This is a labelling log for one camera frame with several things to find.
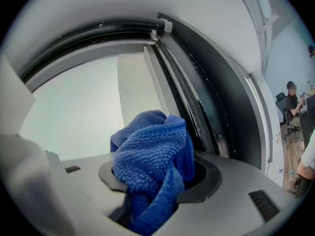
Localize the blue cleaning cloth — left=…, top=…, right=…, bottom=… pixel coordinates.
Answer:
left=109, top=109, right=196, bottom=236

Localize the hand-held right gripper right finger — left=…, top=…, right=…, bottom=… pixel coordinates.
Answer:
left=157, top=150, right=296, bottom=236

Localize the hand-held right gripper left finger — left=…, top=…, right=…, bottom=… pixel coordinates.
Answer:
left=59, top=152, right=128, bottom=218

